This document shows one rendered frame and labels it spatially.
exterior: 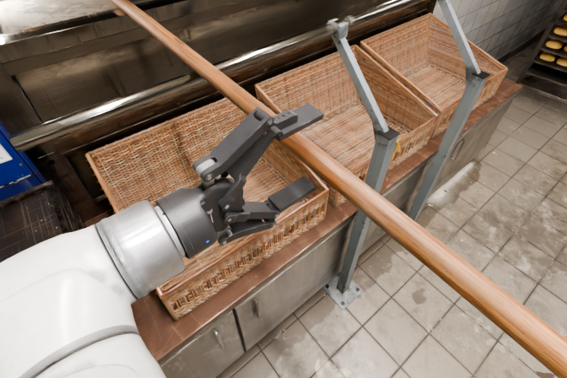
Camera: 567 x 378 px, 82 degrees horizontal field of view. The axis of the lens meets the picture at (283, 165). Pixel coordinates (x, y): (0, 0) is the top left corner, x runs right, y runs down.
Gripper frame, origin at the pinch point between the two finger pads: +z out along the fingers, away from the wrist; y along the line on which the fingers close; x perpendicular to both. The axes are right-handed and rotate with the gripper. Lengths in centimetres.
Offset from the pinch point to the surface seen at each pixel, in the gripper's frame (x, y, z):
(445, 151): -10, 56, 86
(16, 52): -68, 3, -27
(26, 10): -87, 1, -20
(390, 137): -8.9, 23.4, 38.4
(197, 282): -19, 49, -17
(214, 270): -19, 49, -12
